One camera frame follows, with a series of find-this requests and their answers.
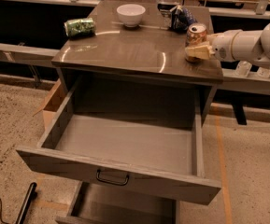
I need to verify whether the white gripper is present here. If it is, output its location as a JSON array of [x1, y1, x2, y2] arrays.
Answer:
[[185, 30, 263, 63]]

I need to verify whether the orange soda can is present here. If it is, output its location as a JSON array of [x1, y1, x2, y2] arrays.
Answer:
[[185, 22, 207, 63]]

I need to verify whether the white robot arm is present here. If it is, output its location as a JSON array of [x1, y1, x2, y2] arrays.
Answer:
[[185, 23, 270, 69]]

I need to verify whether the grey cabinet with counter top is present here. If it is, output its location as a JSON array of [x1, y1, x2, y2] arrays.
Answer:
[[52, 0, 223, 117]]

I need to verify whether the open grey top drawer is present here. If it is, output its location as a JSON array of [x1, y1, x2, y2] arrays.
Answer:
[[17, 77, 221, 204]]

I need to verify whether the green soda can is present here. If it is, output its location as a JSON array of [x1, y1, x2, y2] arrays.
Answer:
[[64, 18, 95, 37]]

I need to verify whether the open lower drawer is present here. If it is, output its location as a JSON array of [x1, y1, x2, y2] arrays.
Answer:
[[55, 182, 179, 224]]

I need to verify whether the blue chip bag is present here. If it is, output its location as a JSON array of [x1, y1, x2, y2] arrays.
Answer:
[[170, 5, 197, 32]]

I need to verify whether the clear plastic bottle left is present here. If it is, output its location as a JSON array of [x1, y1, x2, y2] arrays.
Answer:
[[234, 61, 252, 77]]

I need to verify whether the clear plastic bottle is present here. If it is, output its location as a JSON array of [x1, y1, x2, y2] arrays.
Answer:
[[234, 61, 252, 77], [257, 67, 270, 78]]

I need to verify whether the clear plastic bottle right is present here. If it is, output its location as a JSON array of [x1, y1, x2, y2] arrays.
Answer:
[[257, 67, 270, 78]]

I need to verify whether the white bowl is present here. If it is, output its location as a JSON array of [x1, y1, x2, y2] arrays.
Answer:
[[117, 4, 146, 27]]

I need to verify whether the black bar on floor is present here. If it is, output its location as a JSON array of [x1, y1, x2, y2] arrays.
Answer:
[[15, 182, 37, 224]]

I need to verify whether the black drawer handle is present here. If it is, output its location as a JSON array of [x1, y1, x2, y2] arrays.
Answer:
[[96, 169, 130, 187]]

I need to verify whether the grey metal rail shelf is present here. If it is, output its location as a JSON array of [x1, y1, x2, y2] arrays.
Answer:
[[0, 43, 59, 67]]

